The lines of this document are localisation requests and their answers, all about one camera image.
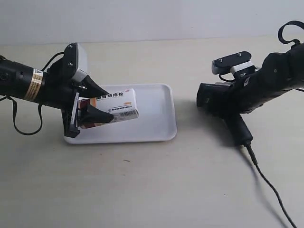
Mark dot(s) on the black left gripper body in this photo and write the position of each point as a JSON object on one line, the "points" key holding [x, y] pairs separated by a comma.
{"points": [[63, 94]]}

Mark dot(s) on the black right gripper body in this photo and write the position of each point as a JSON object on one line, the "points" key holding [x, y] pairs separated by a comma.
{"points": [[250, 92]]}

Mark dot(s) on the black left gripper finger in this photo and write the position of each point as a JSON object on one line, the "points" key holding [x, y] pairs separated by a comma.
{"points": [[91, 115], [92, 88]]}

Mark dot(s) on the white red medicine box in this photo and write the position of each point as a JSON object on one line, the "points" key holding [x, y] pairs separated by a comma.
{"points": [[122, 105]]}

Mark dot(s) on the black handheld barcode scanner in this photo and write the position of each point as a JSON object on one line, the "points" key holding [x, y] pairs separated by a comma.
{"points": [[213, 99]]}

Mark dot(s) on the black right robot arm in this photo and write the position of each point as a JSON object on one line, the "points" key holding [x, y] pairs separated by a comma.
{"points": [[279, 73]]}

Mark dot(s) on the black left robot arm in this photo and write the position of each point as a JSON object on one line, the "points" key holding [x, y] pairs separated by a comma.
{"points": [[23, 82]]}

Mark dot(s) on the white plastic tray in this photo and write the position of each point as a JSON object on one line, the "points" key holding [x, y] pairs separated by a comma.
{"points": [[156, 121]]}

